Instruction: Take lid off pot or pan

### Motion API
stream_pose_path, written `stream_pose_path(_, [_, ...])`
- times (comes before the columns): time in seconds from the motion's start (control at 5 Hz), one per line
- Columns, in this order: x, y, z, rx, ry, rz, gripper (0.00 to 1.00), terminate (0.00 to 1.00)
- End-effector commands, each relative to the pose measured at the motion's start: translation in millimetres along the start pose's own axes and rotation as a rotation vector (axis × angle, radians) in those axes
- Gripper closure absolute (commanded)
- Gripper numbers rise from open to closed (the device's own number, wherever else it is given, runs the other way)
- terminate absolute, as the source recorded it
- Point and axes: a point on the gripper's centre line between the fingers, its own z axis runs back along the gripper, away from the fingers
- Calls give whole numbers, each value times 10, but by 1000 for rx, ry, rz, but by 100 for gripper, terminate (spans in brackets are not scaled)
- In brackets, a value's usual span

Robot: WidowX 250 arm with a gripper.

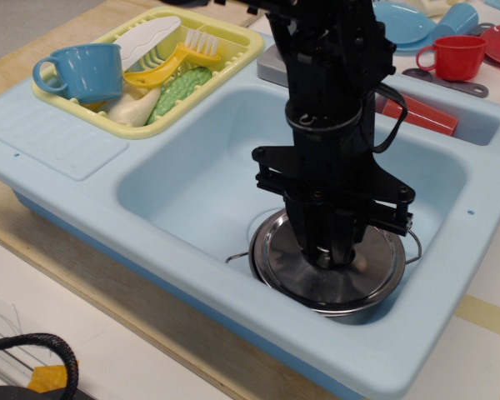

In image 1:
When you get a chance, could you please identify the cream plastic object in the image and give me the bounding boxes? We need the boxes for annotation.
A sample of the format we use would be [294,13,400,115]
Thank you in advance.
[410,0,450,18]

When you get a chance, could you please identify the yellow dish brush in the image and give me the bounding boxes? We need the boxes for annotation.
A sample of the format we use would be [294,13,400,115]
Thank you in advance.
[122,30,221,88]

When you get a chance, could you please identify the green plastic vegetable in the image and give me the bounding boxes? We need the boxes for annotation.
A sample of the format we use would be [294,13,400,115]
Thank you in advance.
[146,67,213,125]

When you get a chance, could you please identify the cream plastic food piece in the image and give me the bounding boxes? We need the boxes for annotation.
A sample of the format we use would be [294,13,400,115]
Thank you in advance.
[106,85,162,128]

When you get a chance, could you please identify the orange tape piece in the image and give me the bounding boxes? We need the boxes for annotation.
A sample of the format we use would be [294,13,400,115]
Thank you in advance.
[27,365,73,393]

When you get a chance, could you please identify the light blue plastic plate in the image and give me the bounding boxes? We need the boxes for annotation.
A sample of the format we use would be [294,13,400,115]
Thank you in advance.
[372,2,436,54]

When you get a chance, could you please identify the white plastic knife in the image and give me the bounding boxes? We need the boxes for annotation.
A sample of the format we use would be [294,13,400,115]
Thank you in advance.
[113,16,181,71]

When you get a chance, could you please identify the black braided cable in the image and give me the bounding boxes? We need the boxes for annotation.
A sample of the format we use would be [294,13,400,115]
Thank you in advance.
[0,332,79,400]

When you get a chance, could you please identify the light blue plastic tumbler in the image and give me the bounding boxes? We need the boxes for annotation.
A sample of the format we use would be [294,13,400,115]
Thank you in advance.
[431,2,479,40]

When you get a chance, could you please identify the blue plastic cup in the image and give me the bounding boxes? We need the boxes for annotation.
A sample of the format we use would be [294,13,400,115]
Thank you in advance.
[32,43,123,103]

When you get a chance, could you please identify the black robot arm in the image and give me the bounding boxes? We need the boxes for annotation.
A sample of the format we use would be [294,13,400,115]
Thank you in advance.
[247,1,415,268]

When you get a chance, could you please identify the red plastic mug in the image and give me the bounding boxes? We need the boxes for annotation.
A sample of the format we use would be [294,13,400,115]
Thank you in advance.
[416,35,487,81]

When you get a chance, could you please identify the steel pot with handles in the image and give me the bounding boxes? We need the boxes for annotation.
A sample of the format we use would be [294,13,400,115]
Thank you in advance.
[225,209,423,326]

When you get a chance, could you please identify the red plastic tumbler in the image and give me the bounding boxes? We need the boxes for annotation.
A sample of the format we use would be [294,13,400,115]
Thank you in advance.
[379,94,459,136]

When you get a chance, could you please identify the steel pot lid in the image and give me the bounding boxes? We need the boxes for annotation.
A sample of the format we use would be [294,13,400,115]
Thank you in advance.
[252,209,406,308]

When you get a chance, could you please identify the grey plastic utensil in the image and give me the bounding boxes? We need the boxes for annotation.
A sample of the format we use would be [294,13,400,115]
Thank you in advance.
[402,68,489,98]

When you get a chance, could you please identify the black device base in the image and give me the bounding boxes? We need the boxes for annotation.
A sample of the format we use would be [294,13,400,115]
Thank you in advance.
[0,386,79,400]

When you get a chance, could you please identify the light blue toy sink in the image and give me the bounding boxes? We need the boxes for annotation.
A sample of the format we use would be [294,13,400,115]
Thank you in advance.
[0,62,500,399]

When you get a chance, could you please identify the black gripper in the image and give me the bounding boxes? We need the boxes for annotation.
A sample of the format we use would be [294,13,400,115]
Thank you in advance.
[252,112,415,267]

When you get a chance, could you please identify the grey toy faucet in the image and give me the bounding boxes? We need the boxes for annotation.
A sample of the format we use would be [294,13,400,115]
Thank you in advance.
[257,45,288,88]

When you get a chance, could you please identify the pale yellow dish rack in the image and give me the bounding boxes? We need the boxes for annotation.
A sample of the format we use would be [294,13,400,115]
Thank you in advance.
[32,7,264,139]

